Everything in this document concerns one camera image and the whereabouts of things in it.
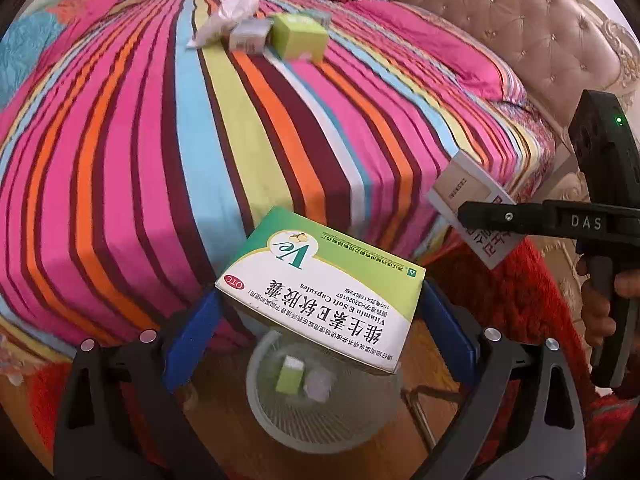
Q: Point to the cream tufted headboard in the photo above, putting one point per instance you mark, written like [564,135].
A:
[500,5]

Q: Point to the green cube box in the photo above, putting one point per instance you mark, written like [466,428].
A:
[300,37]

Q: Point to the white mesh wastebasket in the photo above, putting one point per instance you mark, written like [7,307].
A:
[280,425]

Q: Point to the large pink pillow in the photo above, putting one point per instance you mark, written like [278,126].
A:
[440,50]

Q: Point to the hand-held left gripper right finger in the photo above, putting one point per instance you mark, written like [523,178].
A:
[450,335]

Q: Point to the small green white box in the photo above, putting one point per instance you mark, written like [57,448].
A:
[290,375]

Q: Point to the striped bed sheet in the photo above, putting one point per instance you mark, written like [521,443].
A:
[175,160]

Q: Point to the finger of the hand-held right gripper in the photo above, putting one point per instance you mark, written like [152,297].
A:
[500,216]

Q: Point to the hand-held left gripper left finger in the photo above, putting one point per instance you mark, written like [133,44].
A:
[196,332]

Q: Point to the white pink medicine box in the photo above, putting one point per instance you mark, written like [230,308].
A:
[465,185]

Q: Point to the blue pink quilt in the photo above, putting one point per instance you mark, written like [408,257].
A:
[30,45]

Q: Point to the red rug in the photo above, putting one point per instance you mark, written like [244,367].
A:
[525,305]

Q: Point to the clear plastic bag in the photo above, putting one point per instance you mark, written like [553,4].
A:
[225,15]

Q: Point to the person's right hand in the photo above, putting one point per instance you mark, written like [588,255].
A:
[597,320]

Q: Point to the green white medicine box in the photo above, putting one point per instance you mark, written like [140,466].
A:
[325,295]

